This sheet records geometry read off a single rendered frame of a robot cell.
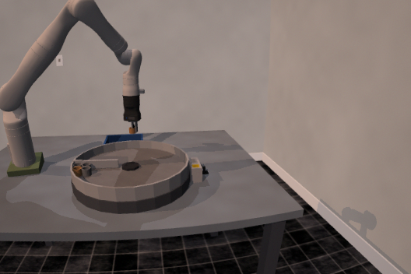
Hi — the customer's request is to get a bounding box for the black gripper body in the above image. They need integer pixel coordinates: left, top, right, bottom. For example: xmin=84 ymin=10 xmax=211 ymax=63
xmin=122 ymin=84 xmax=145 ymax=121

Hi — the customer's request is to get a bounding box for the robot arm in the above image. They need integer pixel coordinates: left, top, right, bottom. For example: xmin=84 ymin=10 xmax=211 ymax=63
xmin=0 ymin=0 xmax=142 ymax=167

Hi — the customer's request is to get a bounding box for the blue open crate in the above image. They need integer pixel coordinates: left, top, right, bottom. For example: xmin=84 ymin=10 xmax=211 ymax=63
xmin=104 ymin=134 xmax=143 ymax=144

